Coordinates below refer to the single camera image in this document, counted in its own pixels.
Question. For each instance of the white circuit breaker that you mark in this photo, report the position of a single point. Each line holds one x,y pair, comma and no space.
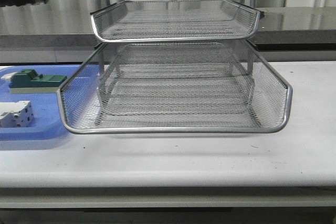
16,114

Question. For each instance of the blue plastic tray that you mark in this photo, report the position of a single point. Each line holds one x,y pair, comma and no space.
44,119

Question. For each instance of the grey stone counter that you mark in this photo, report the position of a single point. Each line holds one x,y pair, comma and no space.
284,34

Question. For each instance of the mesh tray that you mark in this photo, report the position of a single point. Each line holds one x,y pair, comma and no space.
174,20
272,97
176,95

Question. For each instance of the green terminal block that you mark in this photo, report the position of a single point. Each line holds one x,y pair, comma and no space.
28,81

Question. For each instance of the grey metal rack frame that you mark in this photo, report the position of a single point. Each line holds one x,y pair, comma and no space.
167,52

